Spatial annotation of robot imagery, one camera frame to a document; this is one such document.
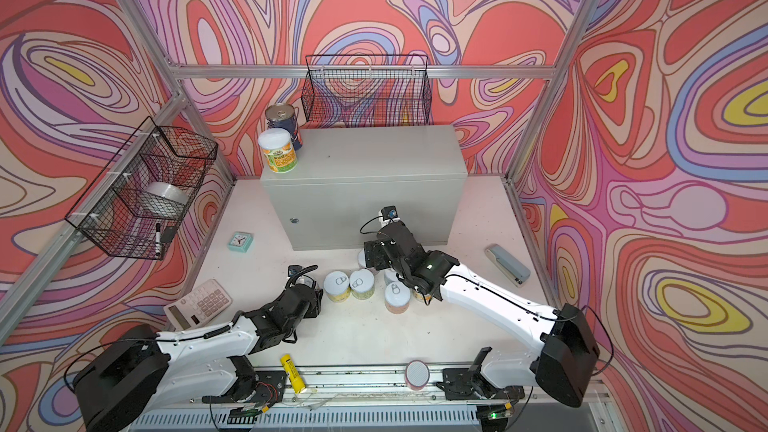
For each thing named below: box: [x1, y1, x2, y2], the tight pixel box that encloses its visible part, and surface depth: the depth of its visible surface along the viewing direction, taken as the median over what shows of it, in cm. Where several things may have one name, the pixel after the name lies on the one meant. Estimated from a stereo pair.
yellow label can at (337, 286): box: [323, 270, 350, 303], surface depth 88 cm
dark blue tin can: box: [264, 103, 303, 151], surface depth 73 cm
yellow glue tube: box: [280, 354, 307, 394], surface depth 76 cm
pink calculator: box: [163, 279, 233, 332], surface depth 87 cm
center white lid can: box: [384, 268, 399, 284], surface depth 88 cm
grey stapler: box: [484, 244, 531, 288], surface depth 94 cm
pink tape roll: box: [404, 360, 430, 391], surface depth 73 cm
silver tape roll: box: [138, 182, 190, 218], surface depth 74 cm
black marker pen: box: [155, 222, 162, 258], surface depth 73 cm
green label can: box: [349, 268, 375, 300], surface depth 88 cm
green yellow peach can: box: [258, 127, 298, 174], surface depth 72 cm
